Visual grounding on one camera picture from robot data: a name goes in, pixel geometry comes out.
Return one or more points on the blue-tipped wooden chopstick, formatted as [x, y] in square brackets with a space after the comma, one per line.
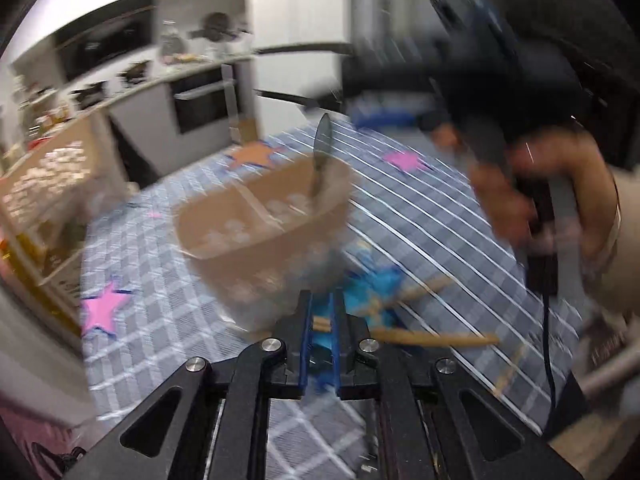
[400, 299]

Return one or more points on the plain wooden chopstick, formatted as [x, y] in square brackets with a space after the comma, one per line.
[416, 338]

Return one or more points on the white refrigerator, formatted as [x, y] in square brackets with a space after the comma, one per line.
[292, 55]

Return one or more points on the orange star sticker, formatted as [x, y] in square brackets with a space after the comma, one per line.
[257, 153]

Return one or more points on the beige flower storage rack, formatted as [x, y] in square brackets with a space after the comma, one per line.
[73, 174]

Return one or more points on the beige utensil holder caddy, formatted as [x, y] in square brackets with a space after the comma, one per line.
[256, 242]

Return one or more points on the built-in black oven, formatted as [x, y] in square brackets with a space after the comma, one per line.
[206, 97]

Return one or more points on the blue star sticker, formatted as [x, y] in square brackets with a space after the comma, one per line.
[360, 256]

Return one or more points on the pink plastic stool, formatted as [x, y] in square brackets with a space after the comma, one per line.
[35, 448]

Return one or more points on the black range hood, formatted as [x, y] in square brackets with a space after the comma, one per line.
[106, 33]

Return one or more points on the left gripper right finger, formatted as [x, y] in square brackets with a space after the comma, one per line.
[344, 351]

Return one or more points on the pink star left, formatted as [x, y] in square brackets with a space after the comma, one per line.
[99, 310]

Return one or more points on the pink star right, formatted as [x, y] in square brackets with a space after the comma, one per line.
[405, 161]

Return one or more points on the pink star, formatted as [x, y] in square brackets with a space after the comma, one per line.
[99, 310]
[405, 161]

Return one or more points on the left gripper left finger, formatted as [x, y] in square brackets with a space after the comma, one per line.
[295, 333]

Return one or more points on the right hand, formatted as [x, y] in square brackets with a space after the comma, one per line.
[553, 153]

